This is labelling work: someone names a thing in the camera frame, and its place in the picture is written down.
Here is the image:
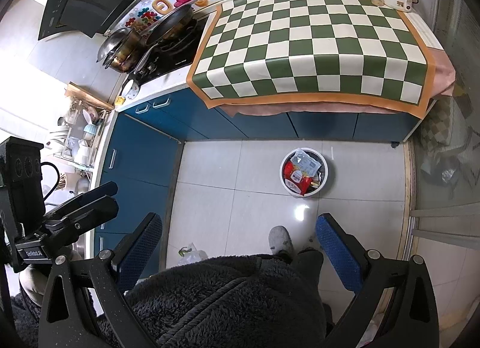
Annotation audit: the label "pink cloth underlay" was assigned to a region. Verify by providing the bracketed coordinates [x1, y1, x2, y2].
[228, 48, 457, 118]

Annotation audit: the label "person's left forearm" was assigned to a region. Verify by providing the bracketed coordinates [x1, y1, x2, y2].
[7, 290, 51, 348]

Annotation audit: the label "clear plastic bag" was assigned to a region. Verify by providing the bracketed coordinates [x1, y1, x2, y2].
[178, 243, 209, 265]

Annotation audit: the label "metal dish rack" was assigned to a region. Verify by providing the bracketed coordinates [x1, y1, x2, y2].
[48, 100, 110, 199]

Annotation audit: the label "glass sliding door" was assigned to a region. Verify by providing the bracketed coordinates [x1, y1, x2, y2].
[407, 0, 480, 337]

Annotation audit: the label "dark pants leg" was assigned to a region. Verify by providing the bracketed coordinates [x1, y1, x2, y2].
[292, 247, 325, 298]

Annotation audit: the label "white printed packet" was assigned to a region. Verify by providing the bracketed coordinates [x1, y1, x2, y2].
[289, 148, 324, 176]

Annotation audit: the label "red snack packet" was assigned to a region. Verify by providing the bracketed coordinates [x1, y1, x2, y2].
[283, 162, 314, 195]

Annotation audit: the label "wooden cutting board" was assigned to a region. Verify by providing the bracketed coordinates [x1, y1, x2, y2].
[64, 82, 116, 113]

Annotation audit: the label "black cable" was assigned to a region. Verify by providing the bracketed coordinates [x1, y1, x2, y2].
[39, 161, 61, 200]

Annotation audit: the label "black glass stove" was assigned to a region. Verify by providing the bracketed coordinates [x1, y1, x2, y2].
[127, 14, 211, 85]

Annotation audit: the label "white round bin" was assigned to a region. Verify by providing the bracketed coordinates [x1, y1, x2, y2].
[279, 147, 331, 199]

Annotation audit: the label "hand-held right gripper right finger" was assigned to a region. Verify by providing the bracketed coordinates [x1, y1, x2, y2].
[315, 213, 440, 348]

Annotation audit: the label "blue kitchen cabinet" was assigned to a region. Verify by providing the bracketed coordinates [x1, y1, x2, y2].
[93, 87, 436, 286]

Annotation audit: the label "grey fluffy slipper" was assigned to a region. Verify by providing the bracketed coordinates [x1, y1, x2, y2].
[268, 225, 295, 259]

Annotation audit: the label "steel pot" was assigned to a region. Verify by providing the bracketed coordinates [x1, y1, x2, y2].
[96, 27, 146, 73]

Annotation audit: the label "dark wok pan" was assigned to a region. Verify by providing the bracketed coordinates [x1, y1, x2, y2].
[134, 4, 196, 73]

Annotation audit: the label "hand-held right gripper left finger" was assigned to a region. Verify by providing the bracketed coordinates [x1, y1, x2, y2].
[37, 213, 164, 348]

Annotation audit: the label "person's left hand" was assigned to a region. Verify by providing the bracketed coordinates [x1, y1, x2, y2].
[18, 266, 51, 309]

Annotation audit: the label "green white checkered cloth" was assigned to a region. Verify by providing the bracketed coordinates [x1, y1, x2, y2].
[186, 0, 438, 120]

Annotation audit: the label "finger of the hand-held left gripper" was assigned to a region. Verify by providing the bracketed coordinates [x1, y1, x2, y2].
[56, 196, 120, 238]
[45, 181, 119, 221]

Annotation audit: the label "colourful wall stickers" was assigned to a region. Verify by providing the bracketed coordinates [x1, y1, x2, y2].
[125, 0, 213, 30]

